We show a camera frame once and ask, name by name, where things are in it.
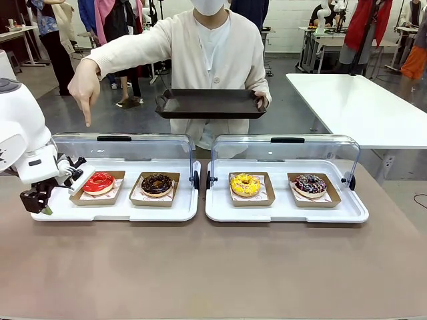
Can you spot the cardboard tray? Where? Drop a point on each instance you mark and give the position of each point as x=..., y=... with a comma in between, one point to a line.
x=153, y=201
x=317, y=203
x=100, y=199
x=253, y=201

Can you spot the paper liner under sprinkled chocolate donut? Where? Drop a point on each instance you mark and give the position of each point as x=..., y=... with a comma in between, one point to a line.
x=325, y=199

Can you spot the person's right forearm cream sleeve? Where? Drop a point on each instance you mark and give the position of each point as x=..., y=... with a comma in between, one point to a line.
x=133, y=43

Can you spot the white background side table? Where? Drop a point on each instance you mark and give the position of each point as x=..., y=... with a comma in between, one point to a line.
x=20, y=33

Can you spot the white face mask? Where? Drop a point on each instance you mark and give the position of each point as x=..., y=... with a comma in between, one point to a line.
x=210, y=6

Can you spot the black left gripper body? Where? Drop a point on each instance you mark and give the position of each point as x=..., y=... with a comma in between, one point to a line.
x=33, y=198

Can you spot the cardboard tray under red donut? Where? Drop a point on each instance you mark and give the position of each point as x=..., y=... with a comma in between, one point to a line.
x=100, y=199

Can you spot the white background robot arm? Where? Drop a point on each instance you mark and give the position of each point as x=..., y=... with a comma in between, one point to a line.
x=327, y=13

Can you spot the bystander in pink jacket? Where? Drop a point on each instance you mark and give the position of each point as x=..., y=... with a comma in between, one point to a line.
x=126, y=40

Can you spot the bystander in red garment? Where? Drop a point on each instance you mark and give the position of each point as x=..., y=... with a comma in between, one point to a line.
x=367, y=23

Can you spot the paper liner under yellow donut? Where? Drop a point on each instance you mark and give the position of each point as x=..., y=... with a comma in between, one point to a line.
x=263, y=196

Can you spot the bystander in patterned blue shirt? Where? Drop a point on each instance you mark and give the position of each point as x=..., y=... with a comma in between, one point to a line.
x=56, y=50

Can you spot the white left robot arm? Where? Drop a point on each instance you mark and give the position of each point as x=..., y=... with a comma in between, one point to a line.
x=20, y=126

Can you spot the cardboard tray under yellow donut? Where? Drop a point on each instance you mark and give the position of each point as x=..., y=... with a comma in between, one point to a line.
x=253, y=201

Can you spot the chocolate glazed donut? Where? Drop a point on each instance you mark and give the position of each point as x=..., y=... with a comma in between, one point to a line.
x=148, y=186

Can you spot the chocolate donut with colourful sprinkles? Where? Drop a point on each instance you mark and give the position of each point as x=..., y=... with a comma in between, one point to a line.
x=302, y=186

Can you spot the yellow sprinkled donut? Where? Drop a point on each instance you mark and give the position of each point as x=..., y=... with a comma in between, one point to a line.
x=238, y=186

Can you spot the white display case base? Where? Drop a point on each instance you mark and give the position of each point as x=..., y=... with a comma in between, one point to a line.
x=116, y=211
x=283, y=213

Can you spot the clear display case lid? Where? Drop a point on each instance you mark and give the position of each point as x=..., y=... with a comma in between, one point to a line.
x=317, y=153
x=150, y=150

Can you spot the black lid hinge knob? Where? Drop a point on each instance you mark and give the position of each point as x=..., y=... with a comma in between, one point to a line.
x=352, y=182

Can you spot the person's torso cream cardigan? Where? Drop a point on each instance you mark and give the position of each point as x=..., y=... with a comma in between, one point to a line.
x=213, y=53

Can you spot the red glazed donut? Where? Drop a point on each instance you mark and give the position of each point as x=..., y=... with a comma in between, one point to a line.
x=90, y=186

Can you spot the person's right hand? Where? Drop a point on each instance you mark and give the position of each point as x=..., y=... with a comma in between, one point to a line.
x=85, y=83

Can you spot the dark brown serving tray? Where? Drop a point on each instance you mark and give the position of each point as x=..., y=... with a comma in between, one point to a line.
x=207, y=103

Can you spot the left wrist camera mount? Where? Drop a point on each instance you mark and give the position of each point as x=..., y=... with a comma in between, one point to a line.
x=81, y=181

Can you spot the grey background work table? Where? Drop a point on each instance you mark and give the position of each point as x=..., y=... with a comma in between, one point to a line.
x=330, y=43

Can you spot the person's left forearm cream sleeve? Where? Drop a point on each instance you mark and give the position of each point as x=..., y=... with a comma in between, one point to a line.
x=262, y=80

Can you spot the bystander in orange trousers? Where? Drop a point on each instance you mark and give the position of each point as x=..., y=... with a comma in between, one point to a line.
x=415, y=63

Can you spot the large white table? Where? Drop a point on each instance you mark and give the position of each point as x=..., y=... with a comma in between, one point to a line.
x=360, y=103

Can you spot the paper liner under red donut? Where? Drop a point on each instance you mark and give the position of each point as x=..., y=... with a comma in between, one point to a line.
x=115, y=190

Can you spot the black camera stand pole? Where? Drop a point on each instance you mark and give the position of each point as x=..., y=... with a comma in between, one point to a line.
x=362, y=43

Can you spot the person's left hand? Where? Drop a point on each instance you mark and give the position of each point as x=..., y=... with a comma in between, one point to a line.
x=263, y=101

